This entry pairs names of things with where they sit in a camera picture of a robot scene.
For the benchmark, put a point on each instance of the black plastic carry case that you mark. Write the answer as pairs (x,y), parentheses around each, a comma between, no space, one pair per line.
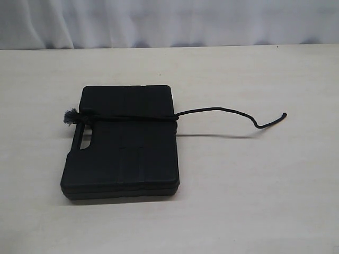
(124,158)

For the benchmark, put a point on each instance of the white backdrop curtain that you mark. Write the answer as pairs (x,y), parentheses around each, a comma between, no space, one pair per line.
(143,24)

